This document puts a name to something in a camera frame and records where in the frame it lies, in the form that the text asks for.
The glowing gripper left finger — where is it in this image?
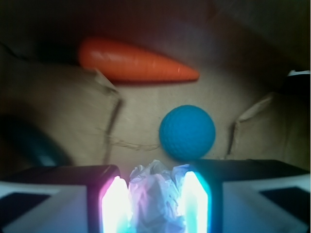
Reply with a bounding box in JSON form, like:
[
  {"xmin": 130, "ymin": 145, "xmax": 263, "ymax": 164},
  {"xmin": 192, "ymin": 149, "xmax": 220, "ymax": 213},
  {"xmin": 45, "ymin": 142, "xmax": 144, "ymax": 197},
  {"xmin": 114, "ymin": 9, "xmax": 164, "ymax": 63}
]
[{"xmin": 0, "ymin": 165, "xmax": 131, "ymax": 233}]

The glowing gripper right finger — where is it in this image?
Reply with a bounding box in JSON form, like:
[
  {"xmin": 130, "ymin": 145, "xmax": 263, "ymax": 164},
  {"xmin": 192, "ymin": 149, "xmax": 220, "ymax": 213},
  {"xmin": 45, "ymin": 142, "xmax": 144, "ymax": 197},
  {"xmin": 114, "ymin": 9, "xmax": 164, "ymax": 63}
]
[{"xmin": 181, "ymin": 160, "xmax": 311, "ymax": 233}]

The white paper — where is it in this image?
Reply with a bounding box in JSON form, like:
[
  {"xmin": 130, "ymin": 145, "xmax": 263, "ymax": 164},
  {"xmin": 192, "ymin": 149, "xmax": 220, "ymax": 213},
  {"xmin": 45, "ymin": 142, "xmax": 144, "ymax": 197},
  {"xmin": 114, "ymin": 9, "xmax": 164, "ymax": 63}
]
[{"xmin": 128, "ymin": 160, "xmax": 190, "ymax": 233}]

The dark green toy cucumber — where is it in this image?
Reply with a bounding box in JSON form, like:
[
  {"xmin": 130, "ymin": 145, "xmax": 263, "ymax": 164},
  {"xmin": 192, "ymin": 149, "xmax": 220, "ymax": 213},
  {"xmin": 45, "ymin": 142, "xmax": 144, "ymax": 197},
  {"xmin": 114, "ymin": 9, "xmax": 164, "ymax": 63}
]
[{"xmin": 0, "ymin": 115, "xmax": 71, "ymax": 166}]

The blue golf ball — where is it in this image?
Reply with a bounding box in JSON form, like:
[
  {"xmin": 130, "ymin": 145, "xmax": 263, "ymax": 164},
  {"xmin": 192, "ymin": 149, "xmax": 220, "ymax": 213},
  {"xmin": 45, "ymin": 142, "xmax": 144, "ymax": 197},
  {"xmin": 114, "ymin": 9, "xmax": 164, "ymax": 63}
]
[{"xmin": 159, "ymin": 105, "xmax": 216, "ymax": 161}]

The brown paper bag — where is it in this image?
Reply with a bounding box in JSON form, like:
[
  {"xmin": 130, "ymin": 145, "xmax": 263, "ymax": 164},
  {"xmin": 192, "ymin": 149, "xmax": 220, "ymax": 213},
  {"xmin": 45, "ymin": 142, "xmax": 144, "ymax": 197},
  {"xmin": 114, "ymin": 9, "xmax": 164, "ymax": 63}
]
[{"xmin": 0, "ymin": 0, "xmax": 311, "ymax": 176}]

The orange toy carrot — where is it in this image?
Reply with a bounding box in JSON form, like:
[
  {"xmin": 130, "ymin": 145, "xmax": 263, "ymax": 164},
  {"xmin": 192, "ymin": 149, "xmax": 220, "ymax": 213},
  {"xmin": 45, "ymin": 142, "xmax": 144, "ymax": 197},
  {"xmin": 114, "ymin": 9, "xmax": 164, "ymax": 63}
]
[{"xmin": 77, "ymin": 37, "xmax": 200, "ymax": 83}]

